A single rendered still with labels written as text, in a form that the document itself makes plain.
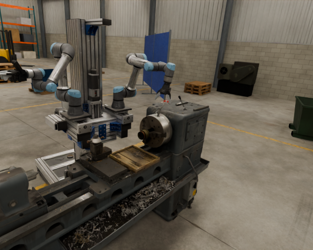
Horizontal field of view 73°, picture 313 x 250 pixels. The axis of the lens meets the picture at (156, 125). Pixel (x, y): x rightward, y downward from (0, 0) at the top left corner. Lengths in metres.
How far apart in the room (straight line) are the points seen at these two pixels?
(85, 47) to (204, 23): 10.98
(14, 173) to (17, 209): 0.20
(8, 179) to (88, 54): 1.42
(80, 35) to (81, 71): 0.33
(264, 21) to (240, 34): 1.13
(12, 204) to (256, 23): 11.58
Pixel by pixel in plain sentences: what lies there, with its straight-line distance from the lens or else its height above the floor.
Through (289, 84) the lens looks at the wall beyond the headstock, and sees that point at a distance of 11.50.
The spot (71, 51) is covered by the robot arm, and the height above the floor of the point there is 1.75.
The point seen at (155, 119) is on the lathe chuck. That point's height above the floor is 1.21.
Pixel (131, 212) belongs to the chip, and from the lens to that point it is 1.89.
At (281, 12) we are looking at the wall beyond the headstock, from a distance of 11.80.
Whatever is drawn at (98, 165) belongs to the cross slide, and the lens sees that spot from 1.67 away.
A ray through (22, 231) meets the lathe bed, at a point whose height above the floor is 0.86.
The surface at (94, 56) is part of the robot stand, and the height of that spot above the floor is 1.69.
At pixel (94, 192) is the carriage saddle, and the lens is 1.54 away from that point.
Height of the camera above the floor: 1.83
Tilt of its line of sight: 20 degrees down
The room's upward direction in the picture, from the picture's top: 4 degrees clockwise
